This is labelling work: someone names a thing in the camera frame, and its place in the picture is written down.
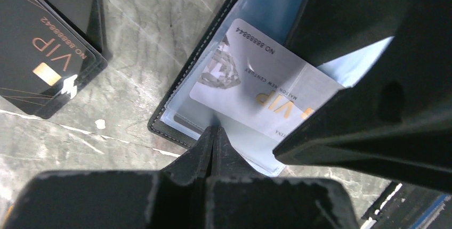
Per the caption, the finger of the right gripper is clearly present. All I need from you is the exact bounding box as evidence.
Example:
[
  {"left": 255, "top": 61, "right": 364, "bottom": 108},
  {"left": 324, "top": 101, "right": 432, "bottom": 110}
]
[{"left": 273, "top": 0, "right": 451, "bottom": 192}]

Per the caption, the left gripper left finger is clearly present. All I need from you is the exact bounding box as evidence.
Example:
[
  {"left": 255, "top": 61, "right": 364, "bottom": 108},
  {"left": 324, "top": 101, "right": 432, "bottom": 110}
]
[{"left": 3, "top": 127, "right": 214, "bottom": 228}]

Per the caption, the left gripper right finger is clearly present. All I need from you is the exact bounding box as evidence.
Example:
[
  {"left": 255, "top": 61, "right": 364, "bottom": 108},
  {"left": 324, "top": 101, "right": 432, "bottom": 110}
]
[{"left": 206, "top": 127, "right": 359, "bottom": 228}]

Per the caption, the single silver card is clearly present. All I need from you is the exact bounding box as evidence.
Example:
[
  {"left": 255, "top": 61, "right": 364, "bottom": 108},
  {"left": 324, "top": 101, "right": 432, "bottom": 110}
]
[{"left": 189, "top": 19, "right": 342, "bottom": 141}]

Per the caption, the black leather card holder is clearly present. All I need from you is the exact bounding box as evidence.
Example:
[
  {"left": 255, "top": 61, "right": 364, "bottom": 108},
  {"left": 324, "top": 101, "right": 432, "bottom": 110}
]
[{"left": 151, "top": 0, "right": 393, "bottom": 176}]

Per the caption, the black card stack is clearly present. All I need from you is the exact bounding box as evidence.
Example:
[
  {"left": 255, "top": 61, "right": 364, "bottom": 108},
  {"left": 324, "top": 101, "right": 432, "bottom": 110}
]
[{"left": 1, "top": 0, "right": 108, "bottom": 119}]

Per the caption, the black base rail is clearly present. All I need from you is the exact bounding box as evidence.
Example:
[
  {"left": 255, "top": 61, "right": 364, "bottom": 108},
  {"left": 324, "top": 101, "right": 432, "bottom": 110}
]
[{"left": 361, "top": 182, "right": 451, "bottom": 229}]

